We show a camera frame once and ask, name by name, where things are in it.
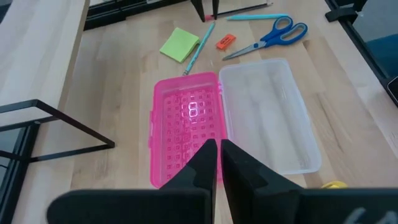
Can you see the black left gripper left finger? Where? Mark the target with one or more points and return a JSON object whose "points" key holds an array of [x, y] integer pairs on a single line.
{"points": [[192, 199]]}

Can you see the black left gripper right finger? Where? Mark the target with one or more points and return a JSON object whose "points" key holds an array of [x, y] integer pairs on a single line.
{"points": [[255, 199]]}

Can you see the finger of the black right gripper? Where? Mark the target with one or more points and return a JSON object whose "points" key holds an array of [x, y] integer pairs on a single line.
{"points": [[215, 7], [199, 9]]}

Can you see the black pencil with pink eraser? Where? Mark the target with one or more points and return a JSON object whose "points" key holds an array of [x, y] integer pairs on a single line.
{"points": [[242, 9]]}

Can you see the orange eraser with black print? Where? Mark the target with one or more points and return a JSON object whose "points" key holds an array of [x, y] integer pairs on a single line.
{"points": [[226, 41]]}

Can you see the green sticky notes pad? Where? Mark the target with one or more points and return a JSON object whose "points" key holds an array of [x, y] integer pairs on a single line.
{"points": [[179, 45]]}

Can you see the yellow marker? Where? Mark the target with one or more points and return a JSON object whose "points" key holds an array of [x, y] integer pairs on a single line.
{"points": [[335, 185]]}

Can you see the pink and clear pencil box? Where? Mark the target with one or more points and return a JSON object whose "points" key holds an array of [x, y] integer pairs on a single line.
{"points": [[186, 102]]}

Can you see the black table clamp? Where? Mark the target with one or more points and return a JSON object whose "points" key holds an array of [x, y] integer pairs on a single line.
{"points": [[340, 14]]}

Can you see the wooden shelf with black frame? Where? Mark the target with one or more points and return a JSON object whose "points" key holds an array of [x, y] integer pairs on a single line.
{"points": [[37, 46]]}

